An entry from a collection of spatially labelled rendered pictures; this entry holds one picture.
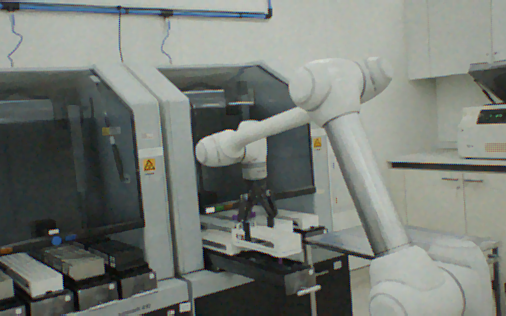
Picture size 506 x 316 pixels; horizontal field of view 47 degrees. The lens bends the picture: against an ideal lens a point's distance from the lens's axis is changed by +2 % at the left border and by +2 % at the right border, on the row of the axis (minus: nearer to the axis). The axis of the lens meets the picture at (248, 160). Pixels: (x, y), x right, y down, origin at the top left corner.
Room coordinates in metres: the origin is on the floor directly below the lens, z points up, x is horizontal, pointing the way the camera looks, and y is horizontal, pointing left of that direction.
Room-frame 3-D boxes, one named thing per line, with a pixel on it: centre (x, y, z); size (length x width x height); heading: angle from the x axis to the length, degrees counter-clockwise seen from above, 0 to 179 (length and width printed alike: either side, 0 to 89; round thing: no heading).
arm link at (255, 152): (2.10, -0.01, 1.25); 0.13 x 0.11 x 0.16; 130
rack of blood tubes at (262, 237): (2.09, -0.04, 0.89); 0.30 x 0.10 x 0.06; 35
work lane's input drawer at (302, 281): (2.20, 0.04, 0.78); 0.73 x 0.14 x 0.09; 35
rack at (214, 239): (2.35, 0.14, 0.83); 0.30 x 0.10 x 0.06; 35
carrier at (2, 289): (1.87, 0.85, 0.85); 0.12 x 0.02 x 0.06; 125
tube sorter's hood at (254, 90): (2.68, 0.09, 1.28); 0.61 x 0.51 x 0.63; 125
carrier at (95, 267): (2.04, 0.60, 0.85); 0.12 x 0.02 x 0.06; 126
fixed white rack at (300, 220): (2.70, -0.17, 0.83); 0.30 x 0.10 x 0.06; 35
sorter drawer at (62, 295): (2.15, 0.86, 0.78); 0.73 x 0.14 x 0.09; 35
